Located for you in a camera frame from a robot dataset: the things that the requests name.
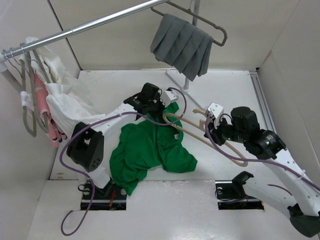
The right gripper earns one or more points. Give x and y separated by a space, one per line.
214 131

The pink patterned garment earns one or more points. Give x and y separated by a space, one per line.
55 134

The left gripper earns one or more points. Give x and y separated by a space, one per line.
158 98

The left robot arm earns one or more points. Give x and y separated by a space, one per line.
87 149

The white rack upright pole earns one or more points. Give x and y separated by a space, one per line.
9 77

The grey empty hanger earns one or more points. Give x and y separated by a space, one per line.
26 100
31 74

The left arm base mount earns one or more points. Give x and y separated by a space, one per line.
116 200

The grey empty hanger inner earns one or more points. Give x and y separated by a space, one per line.
31 74

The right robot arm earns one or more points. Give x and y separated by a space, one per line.
298 199

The grey hanger with cloth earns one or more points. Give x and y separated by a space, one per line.
195 17

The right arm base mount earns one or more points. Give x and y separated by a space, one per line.
231 195

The white rack base foot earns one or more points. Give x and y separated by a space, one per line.
186 87

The grey empty hanger outer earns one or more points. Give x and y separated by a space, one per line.
26 100

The grey pleated cloth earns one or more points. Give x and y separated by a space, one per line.
182 45

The chrome clothes rail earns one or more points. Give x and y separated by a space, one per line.
27 47

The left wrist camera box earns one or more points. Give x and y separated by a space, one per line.
169 96

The white garment on rack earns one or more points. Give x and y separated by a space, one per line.
68 98

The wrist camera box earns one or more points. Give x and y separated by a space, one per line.
169 96
215 111

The aluminium rail on table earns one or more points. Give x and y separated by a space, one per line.
262 102

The green t shirt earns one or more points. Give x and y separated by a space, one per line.
148 145

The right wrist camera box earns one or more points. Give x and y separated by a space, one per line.
215 111

